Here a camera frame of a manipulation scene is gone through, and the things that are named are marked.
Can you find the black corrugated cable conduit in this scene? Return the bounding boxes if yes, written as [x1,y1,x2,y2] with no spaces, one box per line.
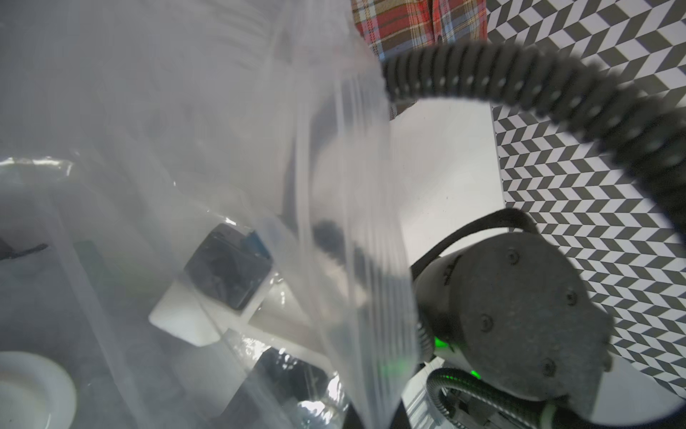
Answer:
[381,41,686,237]

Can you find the red plaid shirt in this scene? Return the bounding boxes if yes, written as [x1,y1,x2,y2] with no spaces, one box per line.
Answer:
[351,0,488,60]

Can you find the clear plastic vacuum bag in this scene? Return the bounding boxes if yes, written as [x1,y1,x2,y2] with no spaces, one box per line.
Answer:
[1,1,418,428]

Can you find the white round bag valve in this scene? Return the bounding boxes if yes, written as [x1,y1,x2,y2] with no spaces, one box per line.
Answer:
[1,351,78,429]

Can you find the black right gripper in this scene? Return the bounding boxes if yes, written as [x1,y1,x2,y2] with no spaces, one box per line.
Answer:
[414,232,614,418]

